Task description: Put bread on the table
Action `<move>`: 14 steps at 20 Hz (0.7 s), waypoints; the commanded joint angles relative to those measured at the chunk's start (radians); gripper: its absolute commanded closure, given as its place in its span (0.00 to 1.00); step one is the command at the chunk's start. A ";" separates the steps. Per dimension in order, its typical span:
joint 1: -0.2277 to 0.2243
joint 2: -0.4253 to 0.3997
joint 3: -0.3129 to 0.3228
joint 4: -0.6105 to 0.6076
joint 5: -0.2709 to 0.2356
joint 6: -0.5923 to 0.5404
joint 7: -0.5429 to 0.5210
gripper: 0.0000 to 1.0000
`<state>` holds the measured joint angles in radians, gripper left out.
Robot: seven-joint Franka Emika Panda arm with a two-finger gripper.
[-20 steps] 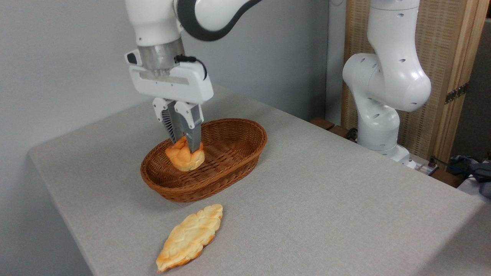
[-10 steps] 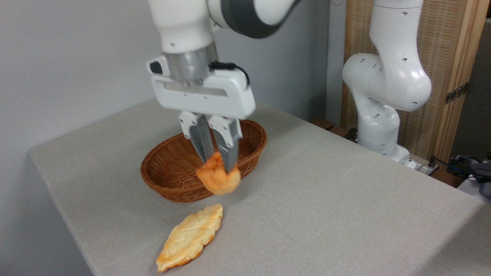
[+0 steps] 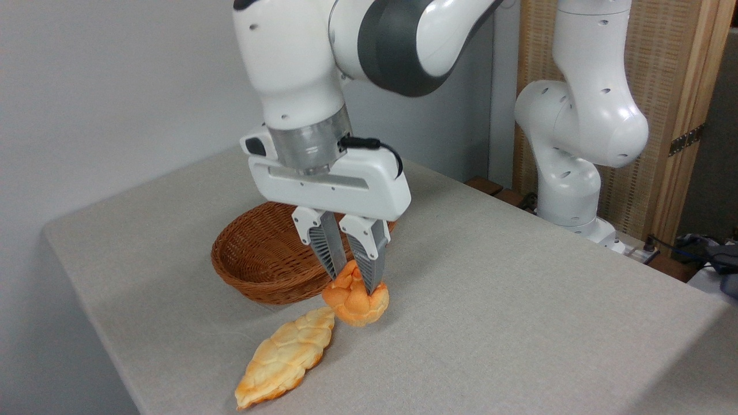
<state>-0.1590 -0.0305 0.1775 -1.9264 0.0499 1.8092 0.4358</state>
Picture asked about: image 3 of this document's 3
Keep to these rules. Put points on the grey tablecloth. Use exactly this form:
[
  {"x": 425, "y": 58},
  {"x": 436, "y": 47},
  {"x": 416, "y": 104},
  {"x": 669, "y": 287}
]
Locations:
[{"x": 490, "y": 323}]

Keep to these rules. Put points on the round orange braided bread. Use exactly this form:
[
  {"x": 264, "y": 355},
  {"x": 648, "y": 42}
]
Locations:
[{"x": 357, "y": 308}]

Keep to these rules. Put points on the long flat golden bread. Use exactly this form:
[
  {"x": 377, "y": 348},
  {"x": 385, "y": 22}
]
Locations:
[{"x": 285, "y": 357}]

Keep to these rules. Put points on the metal screen hinge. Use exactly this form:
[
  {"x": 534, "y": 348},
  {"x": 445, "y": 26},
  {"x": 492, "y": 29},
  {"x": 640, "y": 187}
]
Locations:
[{"x": 686, "y": 140}]

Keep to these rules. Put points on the white power strip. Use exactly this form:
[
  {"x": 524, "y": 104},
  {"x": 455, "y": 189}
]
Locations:
[{"x": 637, "y": 252}]

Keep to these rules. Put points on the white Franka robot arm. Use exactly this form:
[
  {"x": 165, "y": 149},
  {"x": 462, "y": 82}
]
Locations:
[{"x": 582, "y": 115}]

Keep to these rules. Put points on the brown oval wicker basket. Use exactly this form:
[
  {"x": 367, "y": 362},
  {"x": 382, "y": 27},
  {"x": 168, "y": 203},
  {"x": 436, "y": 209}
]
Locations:
[{"x": 259, "y": 259}]

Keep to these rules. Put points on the dark grey device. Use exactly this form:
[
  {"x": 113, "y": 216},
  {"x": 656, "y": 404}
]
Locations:
[{"x": 725, "y": 262}]

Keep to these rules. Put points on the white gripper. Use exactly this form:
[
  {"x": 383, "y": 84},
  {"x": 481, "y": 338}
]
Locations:
[{"x": 369, "y": 193}]

